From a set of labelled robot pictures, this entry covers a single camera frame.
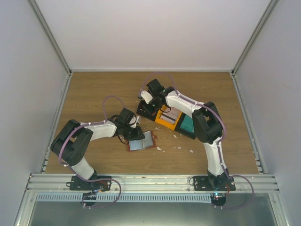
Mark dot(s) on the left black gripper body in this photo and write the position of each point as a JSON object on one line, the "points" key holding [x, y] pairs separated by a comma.
{"points": [[128, 134]]}

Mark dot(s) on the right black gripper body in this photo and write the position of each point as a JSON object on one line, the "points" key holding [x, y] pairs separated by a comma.
{"points": [[156, 105]]}

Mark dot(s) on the brown leather card holder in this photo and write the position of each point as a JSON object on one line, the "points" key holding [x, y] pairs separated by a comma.
{"points": [[148, 142]]}

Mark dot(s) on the black bin with red cards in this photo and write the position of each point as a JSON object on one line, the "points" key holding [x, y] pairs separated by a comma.
{"points": [[146, 110]]}

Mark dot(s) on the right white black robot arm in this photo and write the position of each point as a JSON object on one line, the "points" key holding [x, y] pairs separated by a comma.
{"points": [[207, 124]]}

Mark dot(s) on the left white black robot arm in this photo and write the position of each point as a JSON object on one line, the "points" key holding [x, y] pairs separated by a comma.
{"points": [[71, 144]]}

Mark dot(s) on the white patterned card stack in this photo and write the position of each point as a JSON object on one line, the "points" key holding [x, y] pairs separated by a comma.
{"points": [[170, 114]]}

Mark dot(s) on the teal card stack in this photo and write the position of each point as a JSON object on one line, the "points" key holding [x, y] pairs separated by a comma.
{"points": [[187, 124]]}

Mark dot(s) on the black bin with teal cards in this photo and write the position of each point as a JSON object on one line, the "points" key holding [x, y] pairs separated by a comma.
{"points": [[178, 129]]}

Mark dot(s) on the yellow plastic bin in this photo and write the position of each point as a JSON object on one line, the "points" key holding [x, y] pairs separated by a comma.
{"points": [[165, 123]]}

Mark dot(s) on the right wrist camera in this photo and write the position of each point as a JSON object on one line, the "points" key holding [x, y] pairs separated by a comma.
{"points": [[146, 96]]}

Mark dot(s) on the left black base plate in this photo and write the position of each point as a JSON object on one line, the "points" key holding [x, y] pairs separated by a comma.
{"points": [[76, 184]]}

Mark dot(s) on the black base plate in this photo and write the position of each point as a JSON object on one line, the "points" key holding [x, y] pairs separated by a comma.
{"points": [[206, 183], [76, 184]]}

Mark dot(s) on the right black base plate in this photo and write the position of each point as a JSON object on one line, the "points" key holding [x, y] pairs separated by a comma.
{"points": [[206, 183]]}

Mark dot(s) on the grey slotted cable duct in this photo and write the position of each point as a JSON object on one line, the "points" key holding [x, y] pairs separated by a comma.
{"points": [[124, 197]]}

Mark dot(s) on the aluminium front rail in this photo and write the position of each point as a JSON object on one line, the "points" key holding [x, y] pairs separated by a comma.
{"points": [[130, 183]]}

